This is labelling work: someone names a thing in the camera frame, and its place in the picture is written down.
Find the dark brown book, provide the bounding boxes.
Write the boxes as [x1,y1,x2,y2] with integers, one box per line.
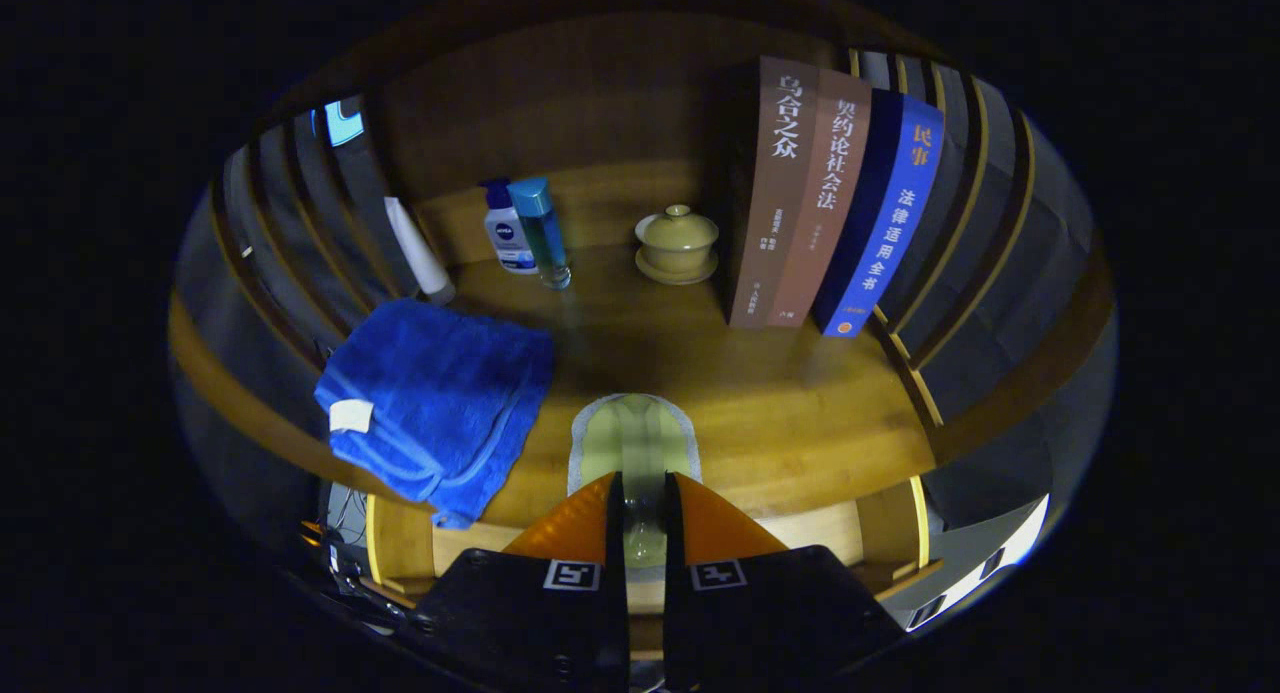
[727,56,821,329]

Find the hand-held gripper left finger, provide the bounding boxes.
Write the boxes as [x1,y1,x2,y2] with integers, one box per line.
[403,470,631,693]

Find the teal bottle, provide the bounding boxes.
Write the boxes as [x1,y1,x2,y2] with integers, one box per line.
[507,177,573,290]

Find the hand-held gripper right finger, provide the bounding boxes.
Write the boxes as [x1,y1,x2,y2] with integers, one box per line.
[662,471,909,692]

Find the folded blue towel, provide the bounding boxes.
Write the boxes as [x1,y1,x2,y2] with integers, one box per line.
[314,298,556,530]

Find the wooden countertop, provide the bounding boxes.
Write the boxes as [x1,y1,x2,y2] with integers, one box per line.
[360,238,941,529]

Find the green scrub sponge white pad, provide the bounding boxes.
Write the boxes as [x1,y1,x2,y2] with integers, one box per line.
[567,393,703,584]

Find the wooden cabinet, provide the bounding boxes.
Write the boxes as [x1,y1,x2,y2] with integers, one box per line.
[170,0,1116,614]

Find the beige lidded teacup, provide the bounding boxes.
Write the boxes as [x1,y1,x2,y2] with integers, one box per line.
[634,204,720,286]

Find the wooden drawer with black knob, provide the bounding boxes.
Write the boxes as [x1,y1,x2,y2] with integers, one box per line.
[362,473,946,664]

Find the white tube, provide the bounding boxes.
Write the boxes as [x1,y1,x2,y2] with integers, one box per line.
[385,195,457,307]

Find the reddish brown book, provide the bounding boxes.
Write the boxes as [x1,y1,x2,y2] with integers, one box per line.
[765,68,873,328]

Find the white and blue lotion bottle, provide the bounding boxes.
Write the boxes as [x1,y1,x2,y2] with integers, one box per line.
[480,178,539,274]

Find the white strip with dark slots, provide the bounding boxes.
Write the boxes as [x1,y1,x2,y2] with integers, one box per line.
[885,493,1051,632]

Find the blue book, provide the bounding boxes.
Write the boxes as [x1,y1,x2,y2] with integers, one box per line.
[812,88,946,339]

